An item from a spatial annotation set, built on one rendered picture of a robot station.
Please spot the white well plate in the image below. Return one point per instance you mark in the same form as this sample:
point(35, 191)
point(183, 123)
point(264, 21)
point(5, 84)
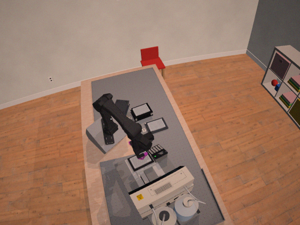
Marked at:
point(155, 125)
point(141, 109)
point(138, 162)

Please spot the white plastic bottle with tube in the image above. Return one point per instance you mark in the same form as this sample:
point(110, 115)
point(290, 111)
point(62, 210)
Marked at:
point(184, 209)

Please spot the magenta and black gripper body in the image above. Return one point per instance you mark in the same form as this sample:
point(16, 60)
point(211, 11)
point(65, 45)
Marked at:
point(137, 150)

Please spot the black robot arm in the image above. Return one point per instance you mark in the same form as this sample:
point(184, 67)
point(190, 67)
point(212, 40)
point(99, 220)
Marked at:
point(107, 108)

